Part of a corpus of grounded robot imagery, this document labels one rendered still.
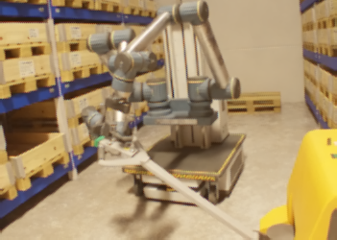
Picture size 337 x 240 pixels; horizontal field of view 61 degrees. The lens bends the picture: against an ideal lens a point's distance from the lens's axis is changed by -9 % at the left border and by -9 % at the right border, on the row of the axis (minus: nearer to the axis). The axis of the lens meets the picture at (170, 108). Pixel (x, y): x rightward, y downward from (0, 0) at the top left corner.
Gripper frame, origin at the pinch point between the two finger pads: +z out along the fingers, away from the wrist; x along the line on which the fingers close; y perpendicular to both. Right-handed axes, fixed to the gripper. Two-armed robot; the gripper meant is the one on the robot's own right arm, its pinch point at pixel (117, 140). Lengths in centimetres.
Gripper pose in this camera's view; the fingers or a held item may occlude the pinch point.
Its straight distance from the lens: 183.9
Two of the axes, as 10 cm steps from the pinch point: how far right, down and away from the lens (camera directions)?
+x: -2.7, 9.1, 3.0
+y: 7.1, -0.3, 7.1
